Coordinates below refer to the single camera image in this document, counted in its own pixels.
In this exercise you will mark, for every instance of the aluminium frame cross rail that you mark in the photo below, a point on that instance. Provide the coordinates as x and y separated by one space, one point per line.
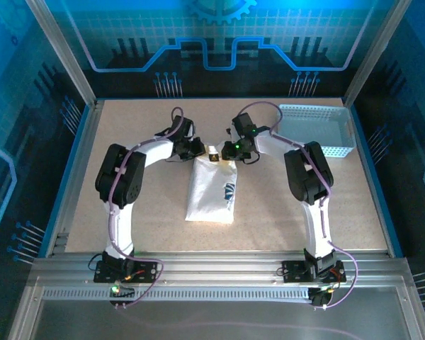
219 265

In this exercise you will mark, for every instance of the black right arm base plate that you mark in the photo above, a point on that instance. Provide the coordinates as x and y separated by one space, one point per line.
294 271

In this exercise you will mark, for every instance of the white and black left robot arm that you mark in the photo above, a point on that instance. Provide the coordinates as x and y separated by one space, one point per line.
122 226

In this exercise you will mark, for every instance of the pale blue perforated basket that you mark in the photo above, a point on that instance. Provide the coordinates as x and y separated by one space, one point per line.
322 127

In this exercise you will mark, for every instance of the aluminium frame post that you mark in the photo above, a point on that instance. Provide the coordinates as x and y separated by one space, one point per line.
67 56
379 49

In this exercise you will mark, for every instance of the grey metal panel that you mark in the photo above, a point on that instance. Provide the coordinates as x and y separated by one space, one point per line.
92 318

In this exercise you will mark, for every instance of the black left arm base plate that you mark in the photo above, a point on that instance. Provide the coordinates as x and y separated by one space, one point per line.
147 272

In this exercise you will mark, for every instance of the white t-shirt with daisy print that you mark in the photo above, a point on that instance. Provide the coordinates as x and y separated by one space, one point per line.
209 191

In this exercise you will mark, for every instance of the aluminium frame side rail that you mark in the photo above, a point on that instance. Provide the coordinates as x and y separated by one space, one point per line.
78 177

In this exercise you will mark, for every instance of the black controller box with LED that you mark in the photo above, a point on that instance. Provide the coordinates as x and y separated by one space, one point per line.
125 292
320 297

